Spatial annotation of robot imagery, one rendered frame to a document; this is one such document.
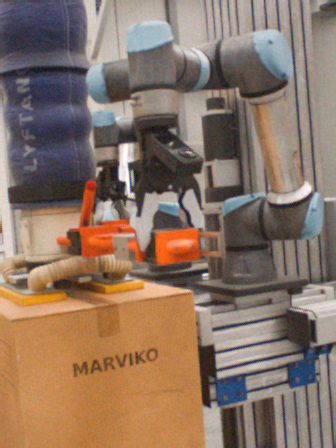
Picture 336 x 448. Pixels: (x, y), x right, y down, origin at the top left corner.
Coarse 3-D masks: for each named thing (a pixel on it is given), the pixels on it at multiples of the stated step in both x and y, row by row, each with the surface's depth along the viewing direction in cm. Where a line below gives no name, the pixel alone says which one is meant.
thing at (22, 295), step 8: (0, 288) 154; (8, 288) 151; (16, 288) 147; (24, 288) 146; (48, 288) 142; (0, 296) 154; (8, 296) 145; (16, 296) 138; (24, 296) 136; (32, 296) 135; (40, 296) 135; (48, 296) 136; (56, 296) 137; (64, 296) 138; (24, 304) 134; (32, 304) 134
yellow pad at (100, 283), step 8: (104, 272) 152; (96, 280) 151; (104, 280) 149; (112, 280) 147; (120, 280) 146; (128, 280) 147; (136, 280) 148; (88, 288) 152; (96, 288) 147; (104, 288) 142; (112, 288) 143; (120, 288) 144; (128, 288) 144; (136, 288) 145
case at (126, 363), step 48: (144, 288) 148; (0, 336) 131; (48, 336) 122; (96, 336) 127; (144, 336) 132; (192, 336) 137; (0, 384) 136; (48, 384) 122; (96, 384) 127; (144, 384) 132; (192, 384) 137; (0, 432) 142; (48, 432) 122; (96, 432) 127; (144, 432) 132; (192, 432) 137
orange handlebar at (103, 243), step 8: (128, 232) 166; (56, 240) 146; (64, 240) 140; (88, 240) 126; (96, 240) 122; (104, 240) 119; (176, 240) 96; (184, 240) 96; (192, 240) 96; (96, 248) 125; (104, 248) 120; (112, 248) 116; (168, 248) 96; (176, 248) 95; (184, 248) 95; (192, 248) 96
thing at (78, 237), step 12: (72, 228) 133; (84, 228) 127; (96, 228) 128; (108, 228) 129; (120, 228) 131; (72, 240) 132; (84, 240) 127; (72, 252) 130; (84, 252) 127; (96, 252) 128; (108, 252) 129
